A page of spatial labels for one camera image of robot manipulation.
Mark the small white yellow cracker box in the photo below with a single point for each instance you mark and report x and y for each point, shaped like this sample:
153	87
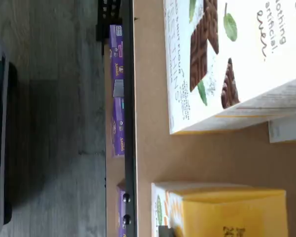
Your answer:
224	217
286	130

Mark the black metal shelf rack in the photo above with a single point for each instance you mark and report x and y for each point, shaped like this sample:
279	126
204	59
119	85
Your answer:
129	98

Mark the purple Annie's box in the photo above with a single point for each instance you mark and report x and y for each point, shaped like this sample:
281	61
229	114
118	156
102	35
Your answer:
118	128
120	209
116	54

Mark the grey cart with teal bar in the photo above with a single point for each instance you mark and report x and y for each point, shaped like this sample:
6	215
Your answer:
0	123

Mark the tall white Sweet Thins box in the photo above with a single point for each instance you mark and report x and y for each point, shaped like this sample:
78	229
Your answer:
249	37

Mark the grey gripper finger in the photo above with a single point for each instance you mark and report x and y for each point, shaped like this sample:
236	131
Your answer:
166	232

